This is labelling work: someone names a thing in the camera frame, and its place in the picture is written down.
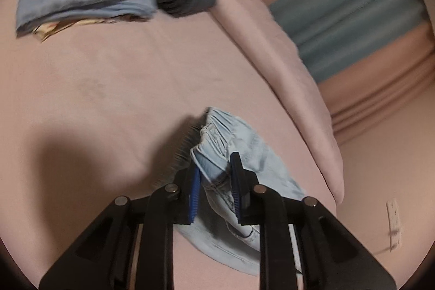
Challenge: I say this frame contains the light blue denim pants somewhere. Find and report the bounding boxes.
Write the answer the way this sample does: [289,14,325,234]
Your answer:
[178,108,308,277]

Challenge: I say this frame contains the yellow patterned cloth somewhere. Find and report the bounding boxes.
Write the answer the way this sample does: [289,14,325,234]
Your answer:
[33,17,143,43]

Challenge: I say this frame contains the pink and teal curtain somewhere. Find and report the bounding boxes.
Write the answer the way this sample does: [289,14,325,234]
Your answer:
[234,0,435,144]

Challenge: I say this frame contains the pink bed sheet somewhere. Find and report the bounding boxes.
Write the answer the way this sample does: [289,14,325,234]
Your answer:
[0,0,340,290]

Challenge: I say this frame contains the white wall outlet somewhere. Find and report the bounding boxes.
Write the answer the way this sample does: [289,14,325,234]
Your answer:
[386,198,403,253]

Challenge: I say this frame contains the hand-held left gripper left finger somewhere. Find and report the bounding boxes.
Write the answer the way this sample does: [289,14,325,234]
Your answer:
[39,162,202,290]

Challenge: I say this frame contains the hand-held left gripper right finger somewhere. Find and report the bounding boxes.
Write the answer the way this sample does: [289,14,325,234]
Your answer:
[230,152,397,290]

